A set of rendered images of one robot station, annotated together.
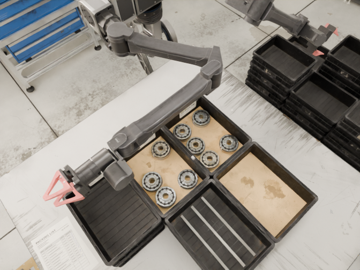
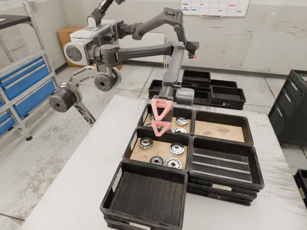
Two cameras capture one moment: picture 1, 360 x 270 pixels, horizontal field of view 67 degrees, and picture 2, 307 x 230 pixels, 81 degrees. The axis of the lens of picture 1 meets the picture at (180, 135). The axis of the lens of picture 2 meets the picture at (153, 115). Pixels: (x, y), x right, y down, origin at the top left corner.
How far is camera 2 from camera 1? 73 cm
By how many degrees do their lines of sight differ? 33
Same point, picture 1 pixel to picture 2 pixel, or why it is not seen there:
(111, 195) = (134, 190)
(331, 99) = (197, 98)
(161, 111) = (174, 65)
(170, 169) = (161, 150)
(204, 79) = (179, 50)
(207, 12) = (99, 93)
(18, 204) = not seen: outside the picture
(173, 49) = (148, 48)
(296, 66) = not seen: hidden behind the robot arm
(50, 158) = (50, 207)
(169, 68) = (109, 110)
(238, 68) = not seen: hidden behind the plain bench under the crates
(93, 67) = (32, 152)
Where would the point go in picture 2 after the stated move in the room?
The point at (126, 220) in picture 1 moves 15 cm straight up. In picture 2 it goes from (160, 199) to (160, 184)
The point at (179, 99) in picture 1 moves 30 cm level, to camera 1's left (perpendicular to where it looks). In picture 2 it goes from (177, 59) to (125, 78)
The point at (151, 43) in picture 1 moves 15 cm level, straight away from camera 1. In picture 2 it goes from (133, 49) to (116, 43)
